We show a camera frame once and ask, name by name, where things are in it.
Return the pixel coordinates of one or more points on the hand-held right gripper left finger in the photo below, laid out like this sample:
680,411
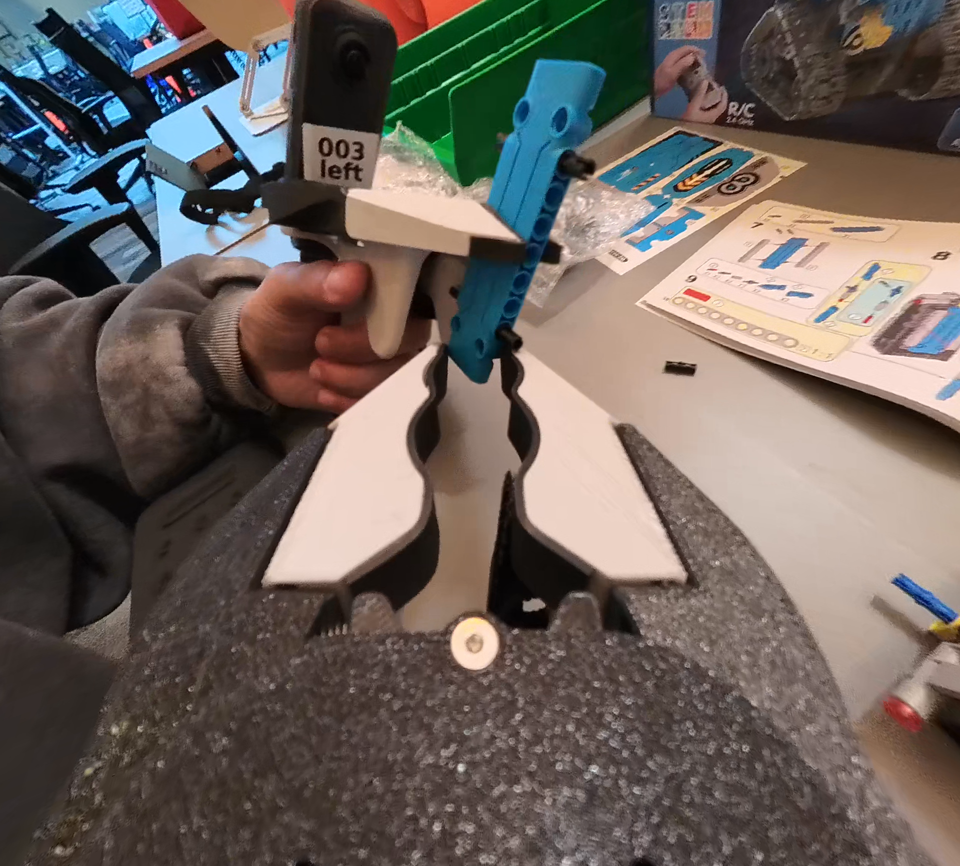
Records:
352,499

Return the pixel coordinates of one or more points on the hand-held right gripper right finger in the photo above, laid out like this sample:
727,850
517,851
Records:
600,499

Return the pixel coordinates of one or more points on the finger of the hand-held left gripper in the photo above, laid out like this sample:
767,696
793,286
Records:
420,221

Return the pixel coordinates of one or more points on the blue perforated building beam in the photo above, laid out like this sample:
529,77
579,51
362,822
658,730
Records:
525,206

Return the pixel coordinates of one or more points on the black connector pin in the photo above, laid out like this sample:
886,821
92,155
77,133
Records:
679,367
510,338
579,165

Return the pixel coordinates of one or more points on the person's left forearm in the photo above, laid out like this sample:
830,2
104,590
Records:
112,371

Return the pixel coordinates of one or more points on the grey desk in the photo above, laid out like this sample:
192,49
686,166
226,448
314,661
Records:
750,491

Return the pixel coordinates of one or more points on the person's left hand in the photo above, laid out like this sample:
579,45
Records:
292,334

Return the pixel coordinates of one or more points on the green plastic bin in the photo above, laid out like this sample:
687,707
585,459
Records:
487,56

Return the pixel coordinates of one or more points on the black dotted mat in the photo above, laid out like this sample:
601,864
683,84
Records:
195,544

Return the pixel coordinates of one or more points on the clear bubble wrap bag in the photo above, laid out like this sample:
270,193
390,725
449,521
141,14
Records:
600,214

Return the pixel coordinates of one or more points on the blue sticker sheet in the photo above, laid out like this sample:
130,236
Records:
690,184

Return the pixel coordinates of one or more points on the open instruction booklet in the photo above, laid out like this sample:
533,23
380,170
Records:
810,296

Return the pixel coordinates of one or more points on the black mesh office chair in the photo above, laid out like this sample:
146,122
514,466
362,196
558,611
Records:
75,206

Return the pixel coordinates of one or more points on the person's dark jacket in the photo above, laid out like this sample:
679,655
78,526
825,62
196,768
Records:
45,693

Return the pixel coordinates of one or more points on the grey black motor block assembly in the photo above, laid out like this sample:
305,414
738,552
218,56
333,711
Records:
922,678

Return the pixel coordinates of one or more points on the dark blue toy set box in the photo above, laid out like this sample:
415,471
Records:
825,19

